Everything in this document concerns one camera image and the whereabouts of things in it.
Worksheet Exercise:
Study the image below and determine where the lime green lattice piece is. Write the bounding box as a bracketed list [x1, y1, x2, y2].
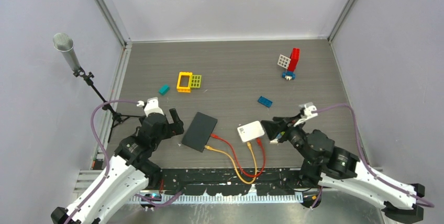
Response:
[190, 75, 202, 89]

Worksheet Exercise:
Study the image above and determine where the yellow toy window frame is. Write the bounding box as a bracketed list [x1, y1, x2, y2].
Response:
[176, 72, 193, 93]

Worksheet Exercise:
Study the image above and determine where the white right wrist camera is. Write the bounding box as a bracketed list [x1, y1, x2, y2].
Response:
[293, 102, 318, 127]

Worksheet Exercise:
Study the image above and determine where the silver microphone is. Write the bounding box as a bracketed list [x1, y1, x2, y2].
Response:
[53, 33, 81, 72]

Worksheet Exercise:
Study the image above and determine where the yellow ethernet cable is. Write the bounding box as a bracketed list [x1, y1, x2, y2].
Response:
[204, 141, 259, 185]

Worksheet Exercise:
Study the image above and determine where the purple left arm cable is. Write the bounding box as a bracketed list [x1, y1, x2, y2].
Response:
[62, 99, 184, 224]

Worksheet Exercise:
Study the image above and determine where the black microphone stand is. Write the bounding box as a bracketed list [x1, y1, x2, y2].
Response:
[73, 68, 146, 143]

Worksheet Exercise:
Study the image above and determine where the red toy brick tower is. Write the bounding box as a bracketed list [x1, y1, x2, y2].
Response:
[287, 48, 300, 72]

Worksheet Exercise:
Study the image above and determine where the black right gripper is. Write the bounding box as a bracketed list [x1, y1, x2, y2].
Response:
[260, 113, 315, 164]

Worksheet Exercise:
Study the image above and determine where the white perforated cable tray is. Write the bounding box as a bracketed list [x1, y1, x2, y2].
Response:
[128, 194, 305, 205]

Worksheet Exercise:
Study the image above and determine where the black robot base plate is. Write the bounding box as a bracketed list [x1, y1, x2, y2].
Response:
[146, 167, 318, 196]

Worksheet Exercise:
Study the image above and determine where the red ethernet cable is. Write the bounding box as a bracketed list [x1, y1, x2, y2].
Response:
[210, 133, 267, 178]

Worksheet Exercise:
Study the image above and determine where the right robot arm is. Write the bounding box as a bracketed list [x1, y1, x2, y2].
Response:
[260, 110, 425, 223]

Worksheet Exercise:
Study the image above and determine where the black network switch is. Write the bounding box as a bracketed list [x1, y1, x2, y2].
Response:
[181, 112, 218, 152]

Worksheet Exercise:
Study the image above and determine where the white toy lattice piece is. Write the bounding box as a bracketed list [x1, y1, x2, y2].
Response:
[277, 54, 291, 70]

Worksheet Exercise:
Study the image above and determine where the white square switch box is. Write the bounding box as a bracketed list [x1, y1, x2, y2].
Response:
[237, 121, 265, 143]

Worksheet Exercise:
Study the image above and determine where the teal toy block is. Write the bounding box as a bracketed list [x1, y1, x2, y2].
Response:
[158, 84, 170, 96]

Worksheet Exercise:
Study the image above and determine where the blue flat toy brick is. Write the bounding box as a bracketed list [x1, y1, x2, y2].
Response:
[258, 96, 273, 108]

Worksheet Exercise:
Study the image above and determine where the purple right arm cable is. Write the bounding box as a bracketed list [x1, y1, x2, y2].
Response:
[310, 103, 435, 209]

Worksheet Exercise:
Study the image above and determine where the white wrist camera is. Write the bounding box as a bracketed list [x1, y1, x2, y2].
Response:
[293, 102, 318, 127]
[136, 97, 165, 117]

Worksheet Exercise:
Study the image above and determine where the blue toy brick base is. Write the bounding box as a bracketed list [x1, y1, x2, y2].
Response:
[282, 71, 296, 81]

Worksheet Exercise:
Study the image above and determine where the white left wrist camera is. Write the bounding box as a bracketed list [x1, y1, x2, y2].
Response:
[136, 97, 165, 117]

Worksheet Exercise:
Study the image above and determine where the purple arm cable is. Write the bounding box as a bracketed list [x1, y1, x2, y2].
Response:
[310, 103, 435, 209]
[62, 99, 184, 224]

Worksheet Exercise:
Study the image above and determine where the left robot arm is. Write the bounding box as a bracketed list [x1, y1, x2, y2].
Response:
[51, 108, 184, 223]

